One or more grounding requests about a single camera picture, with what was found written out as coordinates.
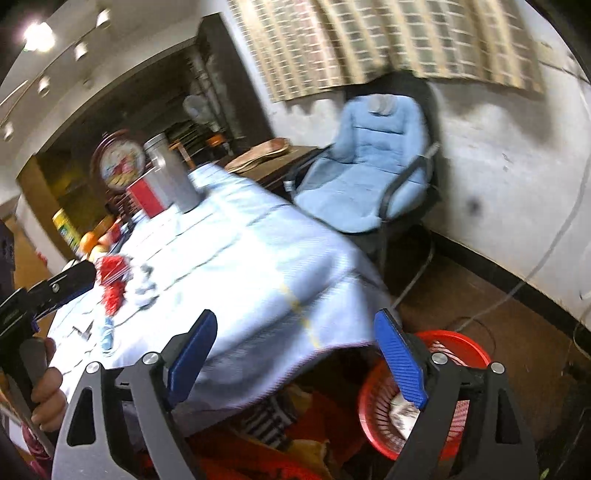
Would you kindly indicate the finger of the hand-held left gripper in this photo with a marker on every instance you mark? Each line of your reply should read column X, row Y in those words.
column 69, row 281

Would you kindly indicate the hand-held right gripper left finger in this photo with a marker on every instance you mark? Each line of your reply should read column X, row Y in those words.
column 191, row 357

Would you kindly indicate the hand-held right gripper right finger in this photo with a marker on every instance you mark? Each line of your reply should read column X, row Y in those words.
column 399, row 360

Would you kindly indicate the red snack bag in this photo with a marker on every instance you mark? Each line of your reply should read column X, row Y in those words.
column 111, row 270

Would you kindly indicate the red plastic net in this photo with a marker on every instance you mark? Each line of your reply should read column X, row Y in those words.
column 113, row 297

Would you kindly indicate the red plastic basket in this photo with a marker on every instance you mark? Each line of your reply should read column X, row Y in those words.
column 457, row 406

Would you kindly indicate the white plastic bag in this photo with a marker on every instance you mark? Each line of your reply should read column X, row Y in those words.
column 143, row 288

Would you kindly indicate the person's left hand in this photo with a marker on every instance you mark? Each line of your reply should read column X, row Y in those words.
column 48, row 397

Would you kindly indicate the yellow apple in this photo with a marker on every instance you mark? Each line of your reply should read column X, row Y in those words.
column 99, row 251

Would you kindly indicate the orange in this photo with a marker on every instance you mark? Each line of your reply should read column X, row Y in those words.
column 87, row 240

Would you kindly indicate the yellow green can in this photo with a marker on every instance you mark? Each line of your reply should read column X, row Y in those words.
column 64, row 230

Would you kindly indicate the striped black white cloth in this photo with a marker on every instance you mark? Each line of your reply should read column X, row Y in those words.
column 268, row 415

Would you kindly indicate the blue checked tablecloth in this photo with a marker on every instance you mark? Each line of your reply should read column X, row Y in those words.
column 254, row 277

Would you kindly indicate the red printed blanket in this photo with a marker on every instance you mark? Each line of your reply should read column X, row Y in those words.
column 323, row 429

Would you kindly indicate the red box white sides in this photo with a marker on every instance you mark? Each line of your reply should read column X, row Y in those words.
column 145, row 196

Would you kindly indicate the round embroidered table screen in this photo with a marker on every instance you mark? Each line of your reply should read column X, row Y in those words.
column 117, row 159

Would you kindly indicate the steel bottle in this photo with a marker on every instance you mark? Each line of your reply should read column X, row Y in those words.
column 171, row 175

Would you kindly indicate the white ceiling spotlight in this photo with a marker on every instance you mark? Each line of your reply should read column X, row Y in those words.
column 44, row 85
column 81, row 48

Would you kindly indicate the orange stool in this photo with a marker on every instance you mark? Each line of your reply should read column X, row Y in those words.
column 216, row 141

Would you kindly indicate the blue chair cushion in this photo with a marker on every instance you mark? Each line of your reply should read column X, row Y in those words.
column 369, row 157

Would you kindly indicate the wooden side table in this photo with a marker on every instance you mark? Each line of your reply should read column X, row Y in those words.
column 277, row 168

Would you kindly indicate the standing fan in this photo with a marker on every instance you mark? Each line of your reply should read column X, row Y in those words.
column 196, row 108

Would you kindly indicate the brown flat board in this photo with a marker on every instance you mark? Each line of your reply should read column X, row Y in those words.
column 261, row 152

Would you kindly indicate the blue cushioned chair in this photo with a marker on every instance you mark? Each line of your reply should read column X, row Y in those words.
column 429, row 115

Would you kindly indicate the checked beige curtain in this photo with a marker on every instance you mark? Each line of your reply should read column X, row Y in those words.
column 392, row 41

